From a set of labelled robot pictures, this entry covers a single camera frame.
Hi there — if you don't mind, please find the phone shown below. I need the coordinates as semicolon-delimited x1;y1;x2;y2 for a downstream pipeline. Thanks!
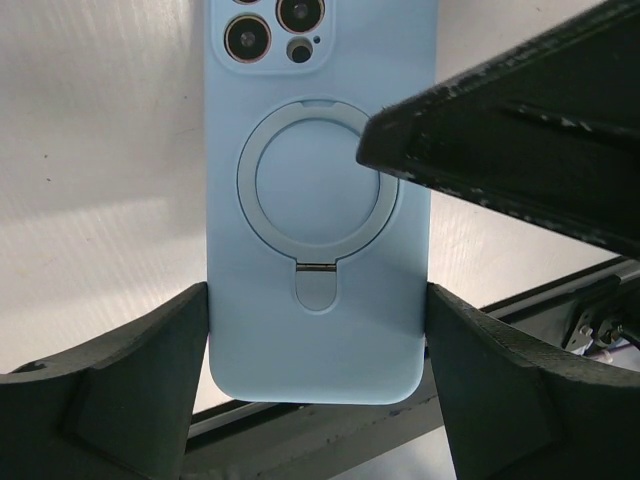
203;1;438;405

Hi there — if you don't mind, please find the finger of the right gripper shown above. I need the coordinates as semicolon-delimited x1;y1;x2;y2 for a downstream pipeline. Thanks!
357;1;639;258

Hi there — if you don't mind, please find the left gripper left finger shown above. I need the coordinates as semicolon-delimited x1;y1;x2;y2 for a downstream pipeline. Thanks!
1;283;208;479

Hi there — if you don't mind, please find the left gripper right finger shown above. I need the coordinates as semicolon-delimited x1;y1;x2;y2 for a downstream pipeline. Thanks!
426;284;639;479

